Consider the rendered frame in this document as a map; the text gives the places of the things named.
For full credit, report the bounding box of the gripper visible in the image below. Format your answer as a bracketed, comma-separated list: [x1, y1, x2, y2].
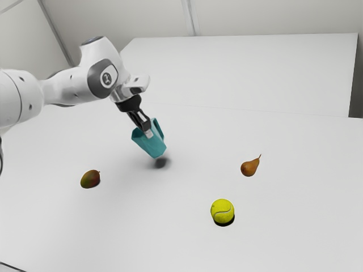
[115, 95, 154, 139]

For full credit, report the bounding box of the teal faceted mug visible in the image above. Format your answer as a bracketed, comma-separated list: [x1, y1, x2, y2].
[130, 117, 168, 159]

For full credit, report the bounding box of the red green mango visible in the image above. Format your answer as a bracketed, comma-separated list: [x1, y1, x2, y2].
[80, 169, 102, 190]

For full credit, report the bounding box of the brown pear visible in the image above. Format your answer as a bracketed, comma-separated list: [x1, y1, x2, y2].
[240, 154, 263, 177]

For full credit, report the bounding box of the yellow tennis ball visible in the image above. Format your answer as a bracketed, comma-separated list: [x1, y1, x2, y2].
[210, 198, 235, 223]

